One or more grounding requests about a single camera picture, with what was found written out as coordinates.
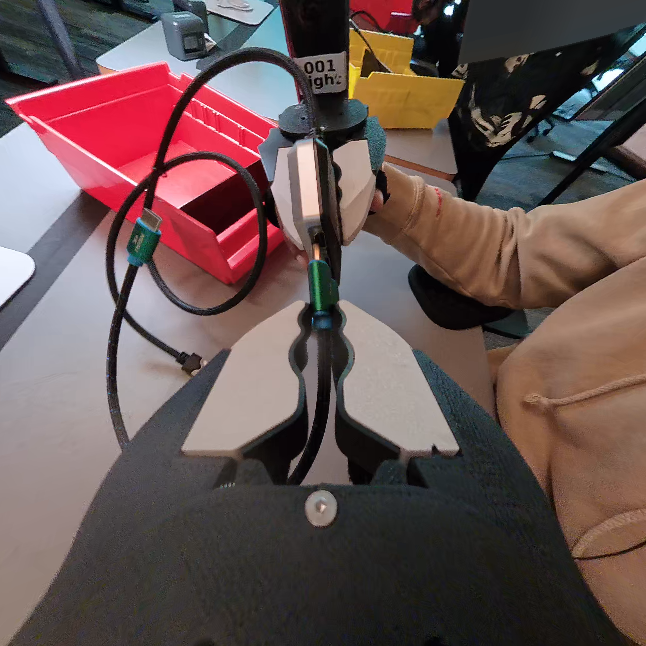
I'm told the black chair armrest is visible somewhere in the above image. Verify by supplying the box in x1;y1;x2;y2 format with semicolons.
408;263;532;332

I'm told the grey adapter hub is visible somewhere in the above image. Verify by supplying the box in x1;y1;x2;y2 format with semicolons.
294;139;336;253

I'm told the red plastic bin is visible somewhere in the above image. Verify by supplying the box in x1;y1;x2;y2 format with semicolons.
5;61;289;286

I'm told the black braided hub cable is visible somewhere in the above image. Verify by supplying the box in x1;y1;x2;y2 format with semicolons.
105;47;318;376

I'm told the yellow plastic bin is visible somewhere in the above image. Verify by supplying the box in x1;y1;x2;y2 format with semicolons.
348;28;465;130

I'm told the white board stand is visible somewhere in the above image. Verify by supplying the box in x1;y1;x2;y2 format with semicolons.
0;246;36;310
204;0;273;26

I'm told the person's beige hoodie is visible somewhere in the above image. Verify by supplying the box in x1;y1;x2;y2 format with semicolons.
487;262;646;646

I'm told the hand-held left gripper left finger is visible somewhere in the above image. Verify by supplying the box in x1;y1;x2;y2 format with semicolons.
181;301;310;477

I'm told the grey label printer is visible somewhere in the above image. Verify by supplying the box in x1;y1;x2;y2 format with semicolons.
160;11;209;61

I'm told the green-plug HDMI cable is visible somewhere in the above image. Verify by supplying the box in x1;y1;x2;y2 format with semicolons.
107;207;340;486

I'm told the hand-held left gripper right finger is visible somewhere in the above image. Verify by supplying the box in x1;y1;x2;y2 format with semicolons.
332;300;461;477

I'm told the red ribbed bin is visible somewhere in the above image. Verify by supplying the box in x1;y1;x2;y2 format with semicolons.
349;0;420;35

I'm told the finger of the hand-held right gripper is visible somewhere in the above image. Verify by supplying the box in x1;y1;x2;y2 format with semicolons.
271;140;314;252
330;139;378;248

